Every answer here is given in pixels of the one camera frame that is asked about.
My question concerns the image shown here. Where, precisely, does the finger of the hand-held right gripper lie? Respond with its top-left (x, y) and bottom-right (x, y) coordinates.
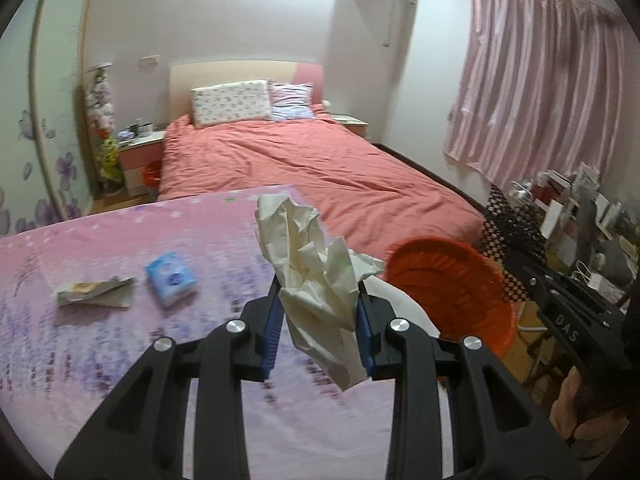
top-left (501, 251), bottom-right (557, 303)

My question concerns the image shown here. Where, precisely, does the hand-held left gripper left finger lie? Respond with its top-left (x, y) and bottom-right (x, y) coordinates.
top-left (54, 275), bottom-right (287, 480)

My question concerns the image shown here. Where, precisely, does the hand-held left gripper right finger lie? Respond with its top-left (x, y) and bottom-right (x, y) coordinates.
top-left (356, 290), bottom-right (583, 480)

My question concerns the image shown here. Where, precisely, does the white green tissue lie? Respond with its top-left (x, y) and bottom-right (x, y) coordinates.
top-left (255, 195), bottom-right (442, 392)

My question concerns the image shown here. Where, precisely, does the orange plastic wastebasket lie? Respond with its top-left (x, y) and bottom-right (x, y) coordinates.
top-left (384, 236), bottom-right (517, 359)

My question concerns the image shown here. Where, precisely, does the person's right hand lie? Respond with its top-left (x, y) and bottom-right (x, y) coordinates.
top-left (547, 367), bottom-right (640, 462)

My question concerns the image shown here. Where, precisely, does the black white checkered cloth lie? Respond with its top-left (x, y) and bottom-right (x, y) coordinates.
top-left (477, 185), bottom-right (550, 304)

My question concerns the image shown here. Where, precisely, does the cluttered desk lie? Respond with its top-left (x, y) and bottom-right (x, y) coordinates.
top-left (507, 160), bottom-right (640, 308)

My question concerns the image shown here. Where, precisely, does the blue tissue packet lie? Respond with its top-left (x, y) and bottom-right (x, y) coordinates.
top-left (144, 252), bottom-right (197, 309)

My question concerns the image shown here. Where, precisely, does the pink floral tablecloth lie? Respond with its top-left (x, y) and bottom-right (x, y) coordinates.
top-left (0, 185), bottom-right (453, 480)

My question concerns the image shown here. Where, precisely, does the bed with salmon duvet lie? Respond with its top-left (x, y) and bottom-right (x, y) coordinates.
top-left (157, 109), bottom-right (487, 257)

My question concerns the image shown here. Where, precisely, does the crumpled paper wrapper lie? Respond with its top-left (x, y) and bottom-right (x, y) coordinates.
top-left (52, 275), bottom-right (137, 309)

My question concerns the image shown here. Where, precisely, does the pink striped curtain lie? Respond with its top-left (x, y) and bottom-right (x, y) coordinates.
top-left (442, 0), bottom-right (629, 192)

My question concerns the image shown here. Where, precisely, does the wooden bedside table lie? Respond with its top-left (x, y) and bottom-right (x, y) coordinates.
top-left (330, 113), bottom-right (370, 142)

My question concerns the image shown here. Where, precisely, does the pink and white nightstand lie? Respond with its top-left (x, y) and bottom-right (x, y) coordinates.
top-left (117, 130), bottom-right (167, 197)

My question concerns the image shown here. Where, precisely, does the white floral pillow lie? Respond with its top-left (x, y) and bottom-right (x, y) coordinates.
top-left (190, 80), bottom-right (274, 129)

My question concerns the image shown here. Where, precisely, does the pink striped pillow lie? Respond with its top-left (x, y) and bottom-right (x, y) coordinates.
top-left (268, 80), bottom-right (317, 121)

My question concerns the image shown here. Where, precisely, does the yellow green plush toy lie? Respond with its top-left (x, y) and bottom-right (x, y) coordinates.
top-left (98, 132), bottom-right (124, 194)

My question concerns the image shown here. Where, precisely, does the plush toy bouquet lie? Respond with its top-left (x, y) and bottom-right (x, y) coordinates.
top-left (84, 64), bottom-right (119, 132)

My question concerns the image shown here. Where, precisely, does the floral glass door wardrobe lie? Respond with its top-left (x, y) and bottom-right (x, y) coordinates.
top-left (0, 0), bottom-right (99, 237)

